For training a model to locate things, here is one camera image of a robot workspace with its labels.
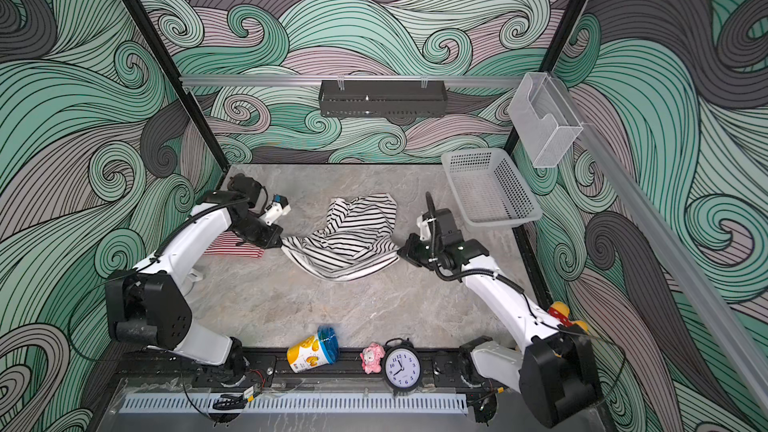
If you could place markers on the teal lidded white cup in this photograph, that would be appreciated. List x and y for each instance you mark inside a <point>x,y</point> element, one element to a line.
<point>191,279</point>

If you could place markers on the black metal wall shelf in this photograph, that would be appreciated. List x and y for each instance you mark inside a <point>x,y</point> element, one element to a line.
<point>401,99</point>

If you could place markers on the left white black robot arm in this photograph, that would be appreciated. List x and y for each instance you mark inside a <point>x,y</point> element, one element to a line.
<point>147,305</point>

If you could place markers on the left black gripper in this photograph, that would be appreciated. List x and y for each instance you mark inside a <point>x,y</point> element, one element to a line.
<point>274,232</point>

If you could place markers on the grey plastic laundry basket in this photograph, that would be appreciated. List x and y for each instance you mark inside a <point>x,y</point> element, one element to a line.
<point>489,189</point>

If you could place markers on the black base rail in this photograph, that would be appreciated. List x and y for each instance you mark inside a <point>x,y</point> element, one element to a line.
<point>441,368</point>

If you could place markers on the black white zebra tank top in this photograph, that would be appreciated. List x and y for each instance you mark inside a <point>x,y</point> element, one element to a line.
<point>355,242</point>

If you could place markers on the clear plastic wall bin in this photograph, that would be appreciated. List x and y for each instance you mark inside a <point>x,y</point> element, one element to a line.
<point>545,117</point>

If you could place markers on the red white striped tank top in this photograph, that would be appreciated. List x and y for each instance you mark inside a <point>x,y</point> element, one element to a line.
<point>230,245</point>

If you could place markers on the yellow blue snack cup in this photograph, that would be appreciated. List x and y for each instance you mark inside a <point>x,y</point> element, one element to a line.
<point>314,351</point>

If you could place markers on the aluminium back wall rail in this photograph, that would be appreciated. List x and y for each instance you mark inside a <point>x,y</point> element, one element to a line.
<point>276,80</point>

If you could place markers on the white slotted cable duct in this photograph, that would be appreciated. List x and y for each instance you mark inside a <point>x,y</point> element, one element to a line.
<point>300,403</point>

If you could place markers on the pink plush toy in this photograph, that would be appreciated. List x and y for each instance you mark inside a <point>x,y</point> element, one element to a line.
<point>371,358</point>

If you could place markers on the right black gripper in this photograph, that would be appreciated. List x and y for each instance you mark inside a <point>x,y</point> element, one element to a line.
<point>411,254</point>

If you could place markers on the yellow plush toy red shirt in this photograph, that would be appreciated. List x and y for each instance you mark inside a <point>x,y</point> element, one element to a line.
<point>561,311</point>

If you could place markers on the aluminium wall rail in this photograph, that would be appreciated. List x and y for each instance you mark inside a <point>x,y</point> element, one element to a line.
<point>605,137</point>
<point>276,80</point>

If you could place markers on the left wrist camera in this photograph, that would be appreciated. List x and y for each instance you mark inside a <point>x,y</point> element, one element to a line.
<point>277,208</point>

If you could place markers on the black alarm clock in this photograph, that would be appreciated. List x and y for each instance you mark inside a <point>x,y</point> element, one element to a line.
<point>402,367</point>

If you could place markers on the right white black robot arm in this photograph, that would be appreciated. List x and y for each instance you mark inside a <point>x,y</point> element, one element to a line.
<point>552,365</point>

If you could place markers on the aluminium right wall rail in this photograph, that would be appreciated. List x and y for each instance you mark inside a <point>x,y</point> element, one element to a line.
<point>605,137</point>

